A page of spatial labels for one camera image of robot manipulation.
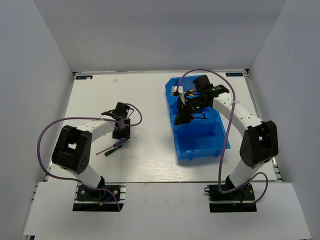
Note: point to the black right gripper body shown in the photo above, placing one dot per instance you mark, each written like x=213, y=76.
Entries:
x=194, y=104

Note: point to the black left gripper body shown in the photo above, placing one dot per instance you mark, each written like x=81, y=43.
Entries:
x=124, y=132

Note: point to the blue handled screwdriver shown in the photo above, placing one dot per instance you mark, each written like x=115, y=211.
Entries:
x=121, y=142

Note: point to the yellow handled pliers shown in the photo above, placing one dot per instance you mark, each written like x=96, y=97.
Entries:
x=191, y=93

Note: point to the long dark hex key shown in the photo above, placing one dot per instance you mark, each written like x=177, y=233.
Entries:
x=200, y=115

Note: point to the black green precision screwdriver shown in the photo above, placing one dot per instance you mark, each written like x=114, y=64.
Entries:
x=111, y=151

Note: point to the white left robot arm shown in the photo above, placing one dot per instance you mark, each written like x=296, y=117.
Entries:
x=73, y=148

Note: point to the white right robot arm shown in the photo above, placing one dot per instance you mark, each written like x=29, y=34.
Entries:
x=259, y=138

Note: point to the blue plastic divided bin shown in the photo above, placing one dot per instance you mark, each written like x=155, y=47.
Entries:
x=201, y=137

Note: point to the right corner label sticker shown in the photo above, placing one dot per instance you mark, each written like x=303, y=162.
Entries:
x=234, y=74

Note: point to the corner label sticker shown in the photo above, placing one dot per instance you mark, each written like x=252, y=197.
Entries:
x=234, y=74
x=83, y=77

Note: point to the left corner label sticker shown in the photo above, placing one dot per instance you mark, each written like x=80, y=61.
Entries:
x=83, y=77

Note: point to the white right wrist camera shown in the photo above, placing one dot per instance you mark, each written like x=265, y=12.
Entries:
x=177, y=91

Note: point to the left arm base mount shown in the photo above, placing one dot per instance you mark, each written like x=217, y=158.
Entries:
x=86, y=200

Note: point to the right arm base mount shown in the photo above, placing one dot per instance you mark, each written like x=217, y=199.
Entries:
x=239, y=201

